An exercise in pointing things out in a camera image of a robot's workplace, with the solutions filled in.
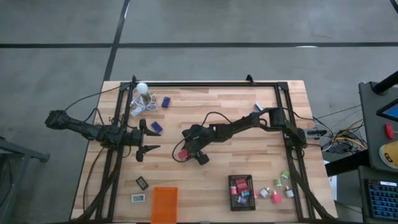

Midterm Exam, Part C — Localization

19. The tablet screen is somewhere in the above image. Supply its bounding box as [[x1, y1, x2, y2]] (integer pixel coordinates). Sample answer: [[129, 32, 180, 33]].
[[376, 98, 398, 123]]

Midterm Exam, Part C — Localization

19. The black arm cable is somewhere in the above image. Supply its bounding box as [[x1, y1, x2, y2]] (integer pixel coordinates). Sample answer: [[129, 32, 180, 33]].
[[63, 85, 126, 113], [172, 111, 233, 163]]

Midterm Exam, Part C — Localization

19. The silver mounting plate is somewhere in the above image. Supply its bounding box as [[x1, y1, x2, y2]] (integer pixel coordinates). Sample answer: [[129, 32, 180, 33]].
[[306, 128, 328, 139]]

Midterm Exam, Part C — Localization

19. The floor cable bundle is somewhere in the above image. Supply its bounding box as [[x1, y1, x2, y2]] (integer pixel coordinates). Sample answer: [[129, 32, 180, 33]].
[[312, 105, 368, 156]]

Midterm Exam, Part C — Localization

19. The grey equipment cart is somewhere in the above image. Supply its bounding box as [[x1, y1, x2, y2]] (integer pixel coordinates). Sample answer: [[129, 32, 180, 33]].
[[358, 81, 398, 224]]

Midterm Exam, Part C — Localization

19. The yellow round object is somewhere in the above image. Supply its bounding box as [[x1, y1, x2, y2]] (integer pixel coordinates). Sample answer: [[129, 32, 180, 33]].
[[378, 140, 398, 170]]

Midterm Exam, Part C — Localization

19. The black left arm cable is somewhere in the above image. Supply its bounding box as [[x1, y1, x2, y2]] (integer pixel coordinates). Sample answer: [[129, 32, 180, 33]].
[[63, 85, 126, 113]]

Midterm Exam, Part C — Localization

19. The grey metal stand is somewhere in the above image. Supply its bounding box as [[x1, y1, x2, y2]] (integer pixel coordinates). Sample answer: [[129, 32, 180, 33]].
[[0, 136, 51, 215]]

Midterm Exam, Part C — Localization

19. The black plastic basket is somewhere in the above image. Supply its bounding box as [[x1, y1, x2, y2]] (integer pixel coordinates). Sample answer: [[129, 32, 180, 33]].
[[228, 174, 257, 212]]

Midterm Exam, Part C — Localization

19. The black digital clock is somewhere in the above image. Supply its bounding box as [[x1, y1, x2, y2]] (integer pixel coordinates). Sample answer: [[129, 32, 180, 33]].
[[135, 175, 150, 191]]

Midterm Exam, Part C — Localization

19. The white paper sheet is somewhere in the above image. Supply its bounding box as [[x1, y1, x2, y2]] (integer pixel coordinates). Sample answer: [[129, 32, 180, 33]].
[[327, 175, 339, 202]]

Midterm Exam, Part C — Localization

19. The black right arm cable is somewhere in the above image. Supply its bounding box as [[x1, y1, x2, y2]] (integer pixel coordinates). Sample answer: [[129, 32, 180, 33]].
[[172, 111, 233, 163]]

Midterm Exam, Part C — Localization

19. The backlit computer keyboard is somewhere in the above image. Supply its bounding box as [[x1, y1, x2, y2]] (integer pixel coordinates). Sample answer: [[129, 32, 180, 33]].
[[367, 179, 398, 220]]

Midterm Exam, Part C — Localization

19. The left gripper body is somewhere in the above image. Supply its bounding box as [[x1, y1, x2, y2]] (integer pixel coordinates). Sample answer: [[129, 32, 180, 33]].
[[129, 118, 147, 163]]

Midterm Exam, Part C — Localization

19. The large red wall charger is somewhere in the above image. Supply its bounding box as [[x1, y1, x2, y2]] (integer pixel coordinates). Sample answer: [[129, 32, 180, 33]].
[[235, 179, 249, 193], [177, 148, 191, 161]]

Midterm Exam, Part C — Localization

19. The red handheld device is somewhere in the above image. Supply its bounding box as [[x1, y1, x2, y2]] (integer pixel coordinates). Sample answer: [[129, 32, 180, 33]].
[[384, 123, 396, 141]]

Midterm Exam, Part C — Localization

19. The white light bulb on base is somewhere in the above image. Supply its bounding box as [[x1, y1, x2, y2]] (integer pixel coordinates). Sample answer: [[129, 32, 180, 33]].
[[136, 82, 155, 106]]

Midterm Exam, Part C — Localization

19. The orange plastic basket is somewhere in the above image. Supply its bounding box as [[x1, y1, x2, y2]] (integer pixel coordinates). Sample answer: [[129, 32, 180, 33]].
[[150, 186, 180, 224]]

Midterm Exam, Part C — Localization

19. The white power adapter with cable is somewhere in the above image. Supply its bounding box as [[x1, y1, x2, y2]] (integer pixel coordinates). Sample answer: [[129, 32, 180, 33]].
[[129, 91, 159, 118]]

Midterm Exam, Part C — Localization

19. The black pole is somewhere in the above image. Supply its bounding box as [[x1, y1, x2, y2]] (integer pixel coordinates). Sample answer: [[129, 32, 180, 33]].
[[372, 70, 398, 95]]

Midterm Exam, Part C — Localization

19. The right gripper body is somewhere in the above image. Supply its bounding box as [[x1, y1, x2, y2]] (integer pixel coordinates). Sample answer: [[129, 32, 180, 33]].
[[181, 123, 211, 166]]

